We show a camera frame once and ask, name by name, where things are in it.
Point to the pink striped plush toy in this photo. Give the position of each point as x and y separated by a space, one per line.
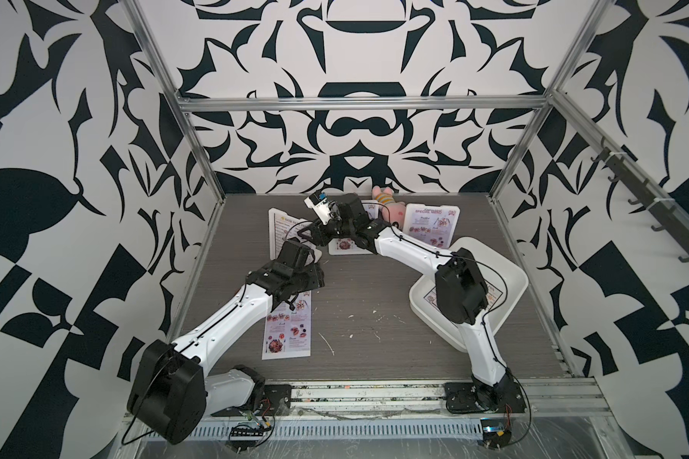
392 211

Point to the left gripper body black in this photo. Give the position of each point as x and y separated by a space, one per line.
312 278

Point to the dim sum menu sheet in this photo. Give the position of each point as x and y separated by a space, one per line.
281 229

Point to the left circuit board with wires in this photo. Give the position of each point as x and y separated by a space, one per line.
257 431

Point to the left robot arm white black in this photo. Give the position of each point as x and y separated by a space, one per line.
174 389

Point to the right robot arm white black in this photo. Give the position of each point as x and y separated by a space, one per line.
461 295

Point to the circuit board with wires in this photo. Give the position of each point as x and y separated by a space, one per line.
496 432
257 431

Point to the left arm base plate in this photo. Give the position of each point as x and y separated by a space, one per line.
268 400

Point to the pink special menu sheet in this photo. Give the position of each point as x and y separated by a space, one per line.
287 333

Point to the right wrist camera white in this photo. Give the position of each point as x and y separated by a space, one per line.
320 204

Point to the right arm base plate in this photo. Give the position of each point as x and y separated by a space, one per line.
476 397

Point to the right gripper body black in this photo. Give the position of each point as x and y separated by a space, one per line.
338 226

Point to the white plastic tray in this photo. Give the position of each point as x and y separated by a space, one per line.
497 269

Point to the wall hook rail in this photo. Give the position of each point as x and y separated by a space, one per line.
646 194

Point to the right circuit board with wires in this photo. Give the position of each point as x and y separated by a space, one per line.
496 432

